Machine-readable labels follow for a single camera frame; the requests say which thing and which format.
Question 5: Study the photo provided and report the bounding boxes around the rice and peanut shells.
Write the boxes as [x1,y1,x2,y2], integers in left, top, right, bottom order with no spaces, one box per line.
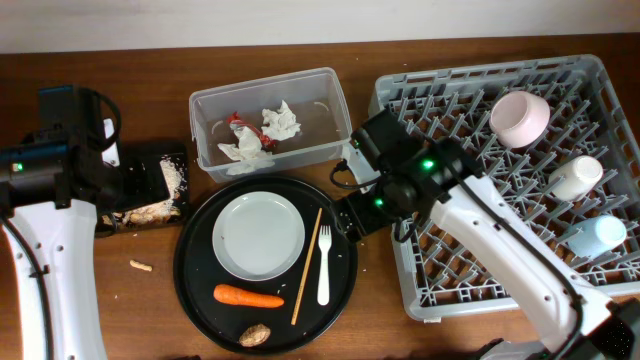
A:
[98,154,189,232]

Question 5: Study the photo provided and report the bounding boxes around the white plastic fork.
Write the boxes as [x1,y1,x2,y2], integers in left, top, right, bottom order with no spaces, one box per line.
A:
[317,225,332,306]

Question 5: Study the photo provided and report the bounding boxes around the grey plate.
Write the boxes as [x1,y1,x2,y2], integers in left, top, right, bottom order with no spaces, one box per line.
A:
[212,191,306,282]

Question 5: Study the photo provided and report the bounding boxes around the white tissue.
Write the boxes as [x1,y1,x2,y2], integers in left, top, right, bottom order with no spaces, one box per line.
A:
[261,100,301,141]
[217,127,275,176]

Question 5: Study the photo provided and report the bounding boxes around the red snack wrapper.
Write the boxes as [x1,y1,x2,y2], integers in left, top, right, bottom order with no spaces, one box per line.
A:
[226,112,277,150]

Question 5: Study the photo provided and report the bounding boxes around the orange carrot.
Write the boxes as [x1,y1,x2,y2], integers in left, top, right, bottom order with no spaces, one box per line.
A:
[213,284,284,309]

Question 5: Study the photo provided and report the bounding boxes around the brown walnut shell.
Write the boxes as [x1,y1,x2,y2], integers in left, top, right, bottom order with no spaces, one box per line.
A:
[238,324,271,348]

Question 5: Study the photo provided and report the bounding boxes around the pink bowl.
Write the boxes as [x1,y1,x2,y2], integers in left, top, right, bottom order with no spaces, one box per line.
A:
[489,91,551,148]

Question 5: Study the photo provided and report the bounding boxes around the white cup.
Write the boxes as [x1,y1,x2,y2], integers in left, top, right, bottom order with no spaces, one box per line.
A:
[549,155,604,202]

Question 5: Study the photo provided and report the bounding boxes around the light blue cup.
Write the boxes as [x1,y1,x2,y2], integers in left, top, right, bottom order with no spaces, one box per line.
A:
[567,214,627,258]

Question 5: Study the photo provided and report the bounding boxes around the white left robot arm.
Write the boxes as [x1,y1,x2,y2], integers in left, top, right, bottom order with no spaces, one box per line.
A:
[1,141,176,359]

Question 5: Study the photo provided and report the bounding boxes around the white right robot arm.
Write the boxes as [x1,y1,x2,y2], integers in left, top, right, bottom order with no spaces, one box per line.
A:
[342,138,639,359]

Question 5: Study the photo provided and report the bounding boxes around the grey dishwasher rack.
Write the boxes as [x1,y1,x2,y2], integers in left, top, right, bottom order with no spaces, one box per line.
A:
[368,54,640,322]

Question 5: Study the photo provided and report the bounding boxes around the black rectangular tray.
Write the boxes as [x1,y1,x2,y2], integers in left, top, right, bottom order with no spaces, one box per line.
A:
[96,141,190,238]

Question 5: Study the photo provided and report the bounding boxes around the wooden chopstick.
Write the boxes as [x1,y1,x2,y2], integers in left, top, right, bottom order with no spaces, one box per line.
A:
[290,208,323,326]

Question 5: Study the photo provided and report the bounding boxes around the stray peanut shell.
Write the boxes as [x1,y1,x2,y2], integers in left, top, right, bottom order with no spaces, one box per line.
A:
[129,259,153,272]

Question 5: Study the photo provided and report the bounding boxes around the round black tray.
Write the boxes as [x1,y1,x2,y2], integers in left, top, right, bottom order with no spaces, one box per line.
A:
[173,175,358,356]

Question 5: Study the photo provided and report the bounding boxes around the clear plastic bin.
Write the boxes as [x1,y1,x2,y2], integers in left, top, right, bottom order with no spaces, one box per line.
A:
[189,67,352,183]

